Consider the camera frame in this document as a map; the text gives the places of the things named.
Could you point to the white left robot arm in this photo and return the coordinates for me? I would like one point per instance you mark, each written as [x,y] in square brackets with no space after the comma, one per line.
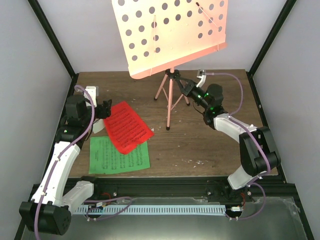
[50,210]

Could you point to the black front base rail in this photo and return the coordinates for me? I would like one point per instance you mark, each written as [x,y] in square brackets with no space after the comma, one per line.
[215,189]

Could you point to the black back left frame post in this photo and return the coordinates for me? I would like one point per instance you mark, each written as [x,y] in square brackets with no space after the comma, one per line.
[44,22]

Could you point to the black right frame rail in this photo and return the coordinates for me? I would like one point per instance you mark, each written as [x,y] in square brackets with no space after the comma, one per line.
[263,118]

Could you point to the pink folding music stand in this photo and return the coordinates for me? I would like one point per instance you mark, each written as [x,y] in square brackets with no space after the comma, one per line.
[159,35]

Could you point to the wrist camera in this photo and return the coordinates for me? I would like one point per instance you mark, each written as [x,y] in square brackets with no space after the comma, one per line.
[201,75]
[93,92]

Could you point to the black frame post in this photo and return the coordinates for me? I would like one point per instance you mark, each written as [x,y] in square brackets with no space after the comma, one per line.
[280,20]
[44,22]

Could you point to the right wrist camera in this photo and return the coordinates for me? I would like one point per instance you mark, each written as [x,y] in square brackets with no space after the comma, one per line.
[201,75]

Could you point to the green sheet music page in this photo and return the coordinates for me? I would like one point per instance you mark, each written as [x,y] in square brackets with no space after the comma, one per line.
[105,159]

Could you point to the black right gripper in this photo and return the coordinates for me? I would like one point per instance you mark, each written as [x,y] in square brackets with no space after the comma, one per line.
[190,82]

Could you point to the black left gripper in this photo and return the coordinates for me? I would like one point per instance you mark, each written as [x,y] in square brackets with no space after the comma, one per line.
[105,109]

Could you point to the red sheet music page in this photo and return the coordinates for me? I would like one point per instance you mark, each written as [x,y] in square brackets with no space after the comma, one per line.
[126,129]

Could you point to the black back right frame post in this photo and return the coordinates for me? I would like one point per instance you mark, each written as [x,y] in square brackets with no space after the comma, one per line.
[280,20]

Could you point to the light blue slotted cable duct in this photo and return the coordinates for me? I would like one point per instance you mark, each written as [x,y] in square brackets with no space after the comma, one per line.
[202,210]

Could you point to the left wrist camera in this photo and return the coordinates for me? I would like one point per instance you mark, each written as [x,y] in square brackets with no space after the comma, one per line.
[93,92]

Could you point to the white metronome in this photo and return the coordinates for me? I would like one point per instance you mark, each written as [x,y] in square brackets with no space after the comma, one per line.
[98,125]

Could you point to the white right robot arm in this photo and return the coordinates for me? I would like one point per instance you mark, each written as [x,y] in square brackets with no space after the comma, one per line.
[258,151]

